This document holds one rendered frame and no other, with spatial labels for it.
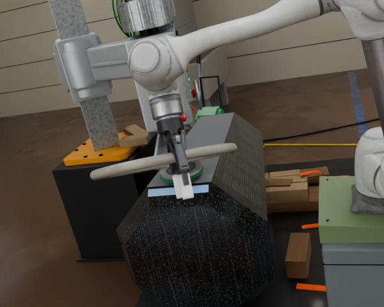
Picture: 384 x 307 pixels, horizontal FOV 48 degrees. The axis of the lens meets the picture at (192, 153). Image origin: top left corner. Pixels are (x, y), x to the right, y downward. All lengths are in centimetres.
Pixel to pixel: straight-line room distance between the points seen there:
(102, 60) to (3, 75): 688
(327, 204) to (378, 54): 66
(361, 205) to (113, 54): 178
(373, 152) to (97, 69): 190
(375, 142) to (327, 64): 591
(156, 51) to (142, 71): 6
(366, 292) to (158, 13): 132
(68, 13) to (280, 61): 495
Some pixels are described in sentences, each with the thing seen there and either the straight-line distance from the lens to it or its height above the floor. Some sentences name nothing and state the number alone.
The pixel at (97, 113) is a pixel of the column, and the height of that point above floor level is 104.
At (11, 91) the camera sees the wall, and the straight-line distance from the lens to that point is 964.
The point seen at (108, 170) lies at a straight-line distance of 127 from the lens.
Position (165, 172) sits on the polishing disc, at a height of 88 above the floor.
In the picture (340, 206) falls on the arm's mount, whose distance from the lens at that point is 165.
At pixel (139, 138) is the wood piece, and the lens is 297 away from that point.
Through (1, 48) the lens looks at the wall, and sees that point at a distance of 949.
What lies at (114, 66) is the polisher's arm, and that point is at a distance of 280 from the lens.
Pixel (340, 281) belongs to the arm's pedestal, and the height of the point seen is 67.
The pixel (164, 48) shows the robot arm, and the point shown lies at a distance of 103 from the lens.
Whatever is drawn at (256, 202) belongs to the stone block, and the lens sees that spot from 222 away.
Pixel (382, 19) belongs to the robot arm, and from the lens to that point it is 112.
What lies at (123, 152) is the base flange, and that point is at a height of 78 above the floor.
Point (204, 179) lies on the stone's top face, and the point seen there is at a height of 83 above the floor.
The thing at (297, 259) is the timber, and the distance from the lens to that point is 265.
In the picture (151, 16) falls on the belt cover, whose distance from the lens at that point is 188.
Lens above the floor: 170
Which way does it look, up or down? 20 degrees down
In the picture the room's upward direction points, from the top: 12 degrees counter-clockwise
